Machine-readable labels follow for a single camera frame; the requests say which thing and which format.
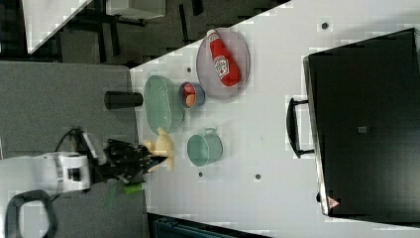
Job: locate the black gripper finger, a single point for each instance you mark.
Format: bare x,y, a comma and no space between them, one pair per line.
155,162
143,150

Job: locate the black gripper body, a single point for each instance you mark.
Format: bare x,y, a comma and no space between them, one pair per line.
123,161

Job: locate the peeled toy banana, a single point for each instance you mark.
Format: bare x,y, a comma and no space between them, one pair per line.
163,146

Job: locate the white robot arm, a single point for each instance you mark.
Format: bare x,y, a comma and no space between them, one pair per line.
29,184

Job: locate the green mug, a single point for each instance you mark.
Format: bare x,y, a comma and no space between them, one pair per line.
205,149

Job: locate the green toy vegetable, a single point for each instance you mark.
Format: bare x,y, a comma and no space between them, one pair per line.
133,188

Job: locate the green perforated colander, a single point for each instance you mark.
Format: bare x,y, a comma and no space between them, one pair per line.
162,106

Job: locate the orange toy fruit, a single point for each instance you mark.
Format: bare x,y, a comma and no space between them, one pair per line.
190,100

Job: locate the pink toy strawberry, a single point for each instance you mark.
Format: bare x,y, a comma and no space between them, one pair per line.
188,89

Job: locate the small blue bowl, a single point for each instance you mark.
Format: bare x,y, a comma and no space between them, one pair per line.
199,92

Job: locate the red ketchup bottle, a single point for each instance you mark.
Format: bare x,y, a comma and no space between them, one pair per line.
225,65

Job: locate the pink round plate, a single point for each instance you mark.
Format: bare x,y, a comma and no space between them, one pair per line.
206,73

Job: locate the black toaster oven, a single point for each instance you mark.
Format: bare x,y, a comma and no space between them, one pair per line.
363,100

